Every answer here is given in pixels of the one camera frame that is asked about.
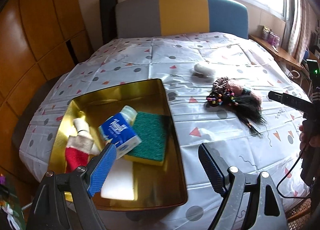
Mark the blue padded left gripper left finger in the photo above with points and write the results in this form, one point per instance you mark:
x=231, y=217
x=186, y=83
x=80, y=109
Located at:
x=98, y=169

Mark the dark padded left gripper right finger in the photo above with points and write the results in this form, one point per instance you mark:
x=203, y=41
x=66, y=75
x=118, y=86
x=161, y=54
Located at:
x=215, y=167

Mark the blue tissue pack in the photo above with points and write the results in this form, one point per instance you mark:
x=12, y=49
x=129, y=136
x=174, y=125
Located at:
x=117, y=131

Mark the yellow green scrub sponge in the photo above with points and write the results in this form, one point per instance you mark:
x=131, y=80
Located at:
x=153, y=131

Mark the black beaded braided hairpiece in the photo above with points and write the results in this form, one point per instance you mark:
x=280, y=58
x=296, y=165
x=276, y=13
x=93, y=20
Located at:
x=245, y=104

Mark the white rectangular sponge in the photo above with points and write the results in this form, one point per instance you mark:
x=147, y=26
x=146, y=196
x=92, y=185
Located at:
x=119, y=184

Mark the red white christmas stocking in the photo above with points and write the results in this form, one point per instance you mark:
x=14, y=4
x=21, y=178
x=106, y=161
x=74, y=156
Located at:
x=80, y=147

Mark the gold tin tray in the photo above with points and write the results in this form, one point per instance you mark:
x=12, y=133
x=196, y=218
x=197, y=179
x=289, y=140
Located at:
x=154, y=187

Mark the clear plastic bottle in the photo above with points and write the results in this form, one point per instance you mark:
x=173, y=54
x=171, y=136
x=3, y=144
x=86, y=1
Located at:
x=129, y=114

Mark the patterned grey bed sheet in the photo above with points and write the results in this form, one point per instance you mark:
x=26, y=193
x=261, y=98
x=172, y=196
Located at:
x=172, y=59

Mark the white crumpled plastic bag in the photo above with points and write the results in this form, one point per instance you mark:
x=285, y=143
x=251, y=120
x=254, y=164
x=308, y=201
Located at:
x=204, y=69

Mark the wooden side shelf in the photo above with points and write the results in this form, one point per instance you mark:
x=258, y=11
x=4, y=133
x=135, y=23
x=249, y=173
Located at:
x=279, y=54

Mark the purple jar on shelf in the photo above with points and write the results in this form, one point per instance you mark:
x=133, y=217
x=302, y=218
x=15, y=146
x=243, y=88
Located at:
x=269, y=36

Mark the wooden wardrobe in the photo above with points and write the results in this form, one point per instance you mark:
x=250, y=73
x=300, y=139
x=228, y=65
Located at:
x=40, y=40

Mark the grey yellow blue headboard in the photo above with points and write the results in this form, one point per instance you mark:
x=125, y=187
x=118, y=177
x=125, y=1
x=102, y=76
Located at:
x=150, y=18

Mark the black rolled mat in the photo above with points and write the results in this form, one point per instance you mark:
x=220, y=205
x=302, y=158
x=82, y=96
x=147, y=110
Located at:
x=108, y=19

